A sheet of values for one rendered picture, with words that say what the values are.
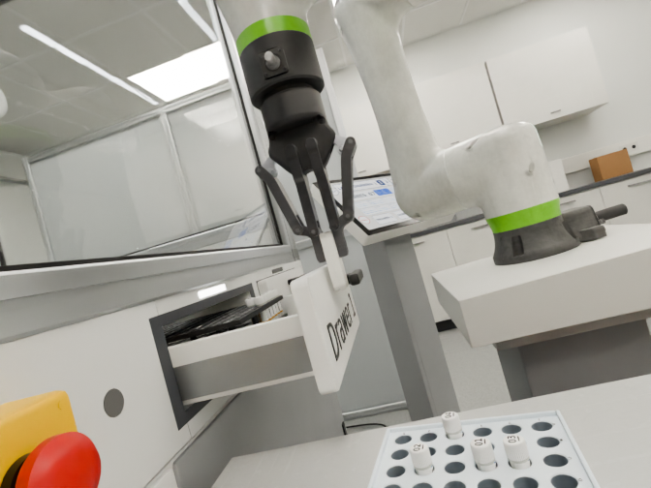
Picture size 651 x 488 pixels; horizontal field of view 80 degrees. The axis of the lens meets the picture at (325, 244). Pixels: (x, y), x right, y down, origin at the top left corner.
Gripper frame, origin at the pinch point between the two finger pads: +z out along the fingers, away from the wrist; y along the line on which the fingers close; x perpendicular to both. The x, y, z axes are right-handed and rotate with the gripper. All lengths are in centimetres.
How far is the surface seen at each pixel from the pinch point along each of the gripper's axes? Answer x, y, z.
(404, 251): 104, 12, 7
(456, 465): -20.7, 7.1, 14.2
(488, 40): 367, 157, -163
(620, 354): 22, 37, 27
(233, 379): -9.8, -11.5, 8.5
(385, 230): 82, 7, -3
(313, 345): -11.4, -2.3, 6.7
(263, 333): -9.5, -7.3, 4.9
